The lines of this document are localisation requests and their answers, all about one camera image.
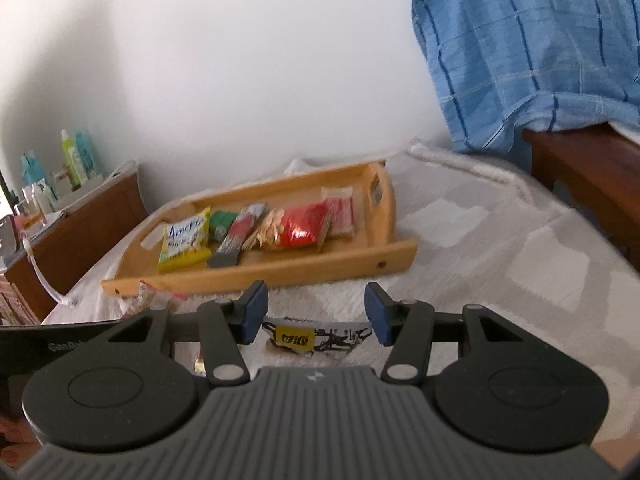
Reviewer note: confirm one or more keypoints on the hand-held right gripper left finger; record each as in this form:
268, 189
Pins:
256, 310

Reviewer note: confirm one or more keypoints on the yellow white snack packet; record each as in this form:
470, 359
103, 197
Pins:
182, 240

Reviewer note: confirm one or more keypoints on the wooden tray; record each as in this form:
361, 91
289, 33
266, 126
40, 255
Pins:
260, 255

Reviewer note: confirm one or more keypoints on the green bottle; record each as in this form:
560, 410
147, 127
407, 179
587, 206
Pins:
71, 160

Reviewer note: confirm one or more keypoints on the glass jar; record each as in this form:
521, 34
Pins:
31, 207

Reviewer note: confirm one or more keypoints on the green snack packet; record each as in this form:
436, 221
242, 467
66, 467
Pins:
222, 222

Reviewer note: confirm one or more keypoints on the person's bare leg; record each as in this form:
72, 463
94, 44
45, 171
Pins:
617, 460

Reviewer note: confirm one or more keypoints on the wooden cabinet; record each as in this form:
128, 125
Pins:
85, 240

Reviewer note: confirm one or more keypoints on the teal bottle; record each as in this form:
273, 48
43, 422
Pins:
86, 157

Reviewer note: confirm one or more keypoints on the red black snack packet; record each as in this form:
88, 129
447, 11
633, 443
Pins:
237, 235

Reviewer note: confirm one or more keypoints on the wooden bed frame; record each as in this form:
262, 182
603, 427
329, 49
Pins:
585, 170

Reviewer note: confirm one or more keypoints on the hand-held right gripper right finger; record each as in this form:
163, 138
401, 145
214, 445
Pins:
380, 312

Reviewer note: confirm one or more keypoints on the blue plaid cloth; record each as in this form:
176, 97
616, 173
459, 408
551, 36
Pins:
525, 45

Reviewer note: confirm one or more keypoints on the red nut snack bag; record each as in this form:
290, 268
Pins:
295, 227

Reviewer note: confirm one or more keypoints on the red clear biscuit packet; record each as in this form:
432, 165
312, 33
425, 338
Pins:
150, 300

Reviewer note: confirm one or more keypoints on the blue bottle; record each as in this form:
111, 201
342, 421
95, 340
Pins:
32, 170

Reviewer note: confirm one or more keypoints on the brown snack packet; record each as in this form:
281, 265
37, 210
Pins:
320, 337

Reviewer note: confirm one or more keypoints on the white tray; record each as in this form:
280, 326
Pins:
95, 185

